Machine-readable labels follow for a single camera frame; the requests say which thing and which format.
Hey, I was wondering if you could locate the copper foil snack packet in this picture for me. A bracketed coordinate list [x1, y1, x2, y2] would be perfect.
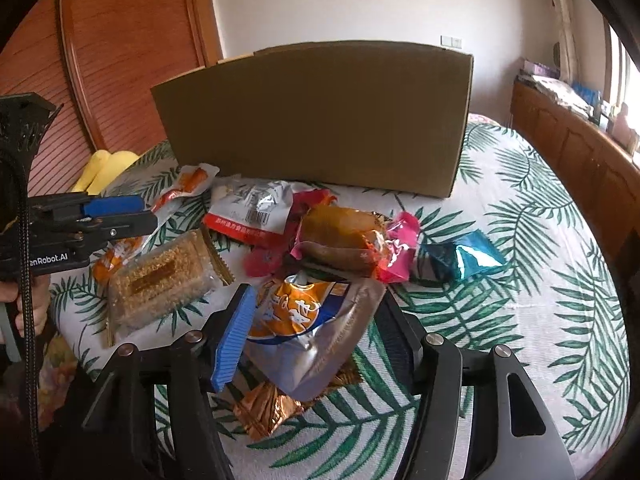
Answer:
[232, 364, 363, 442]

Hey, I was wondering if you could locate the cream curtain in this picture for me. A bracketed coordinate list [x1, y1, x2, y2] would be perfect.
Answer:
[535, 0, 582, 81]

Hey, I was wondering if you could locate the blue box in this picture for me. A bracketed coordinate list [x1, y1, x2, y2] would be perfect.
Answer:
[574, 82, 602, 107]

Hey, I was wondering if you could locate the pink packet with brown meat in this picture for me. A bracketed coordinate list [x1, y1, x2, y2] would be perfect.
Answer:
[290, 201, 422, 284]

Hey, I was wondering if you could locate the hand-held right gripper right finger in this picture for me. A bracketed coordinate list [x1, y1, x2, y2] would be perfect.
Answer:
[369, 287, 581, 480]

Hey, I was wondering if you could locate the orange and silver snack packet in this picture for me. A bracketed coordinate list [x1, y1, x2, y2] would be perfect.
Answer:
[245, 271, 387, 402]

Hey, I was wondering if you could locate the orange sausage packet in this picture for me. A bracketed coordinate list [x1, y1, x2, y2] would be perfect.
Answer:
[149, 163, 220, 217]
[92, 236, 144, 287]

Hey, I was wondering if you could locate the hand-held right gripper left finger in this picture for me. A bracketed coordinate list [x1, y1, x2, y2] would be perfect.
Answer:
[80, 284, 259, 480]

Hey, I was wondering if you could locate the wooden side cabinet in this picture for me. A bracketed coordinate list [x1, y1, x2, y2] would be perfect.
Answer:
[510, 80, 640, 283]

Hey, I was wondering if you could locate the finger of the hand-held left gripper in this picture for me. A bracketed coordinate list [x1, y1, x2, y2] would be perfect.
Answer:
[74, 211, 159, 244]
[50, 194, 147, 222]

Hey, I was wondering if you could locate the red pink snack packet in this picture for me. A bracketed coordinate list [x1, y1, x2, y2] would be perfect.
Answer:
[244, 187, 337, 279]

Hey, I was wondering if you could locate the floral quilt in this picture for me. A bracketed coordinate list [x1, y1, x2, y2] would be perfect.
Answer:
[37, 111, 503, 434]

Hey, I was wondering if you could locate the window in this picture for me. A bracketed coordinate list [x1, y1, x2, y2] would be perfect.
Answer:
[604, 22, 640, 111]

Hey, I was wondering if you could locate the yellow plush toy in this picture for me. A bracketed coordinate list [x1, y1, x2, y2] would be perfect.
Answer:
[70, 150, 143, 196]

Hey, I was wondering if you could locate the clear sesame bar packet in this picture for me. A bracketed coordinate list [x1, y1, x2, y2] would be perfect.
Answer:
[102, 227, 236, 349]

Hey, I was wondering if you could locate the silver and red snack packet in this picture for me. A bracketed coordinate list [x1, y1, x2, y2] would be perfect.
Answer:
[202, 179, 296, 249]

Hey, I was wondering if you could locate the leaf print bed sheet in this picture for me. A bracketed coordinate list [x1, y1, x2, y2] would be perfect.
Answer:
[47, 119, 632, 480]

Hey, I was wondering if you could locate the brown cardboard box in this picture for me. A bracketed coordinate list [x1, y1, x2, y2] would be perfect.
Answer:
[151, 40, 474, 199]

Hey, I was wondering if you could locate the pile of papers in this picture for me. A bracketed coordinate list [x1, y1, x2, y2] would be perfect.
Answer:
[517, 57, 596, 121]

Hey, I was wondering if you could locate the wooden wardrobe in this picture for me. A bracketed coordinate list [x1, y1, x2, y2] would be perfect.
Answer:
[0, 0, 224, 198]

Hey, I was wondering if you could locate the person's left hand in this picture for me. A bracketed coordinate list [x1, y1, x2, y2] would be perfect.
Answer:
[0, 275, 52, 347]

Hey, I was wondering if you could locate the blue foil snack packet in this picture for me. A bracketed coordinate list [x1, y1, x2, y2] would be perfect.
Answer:
[420, 230, 509, 281]

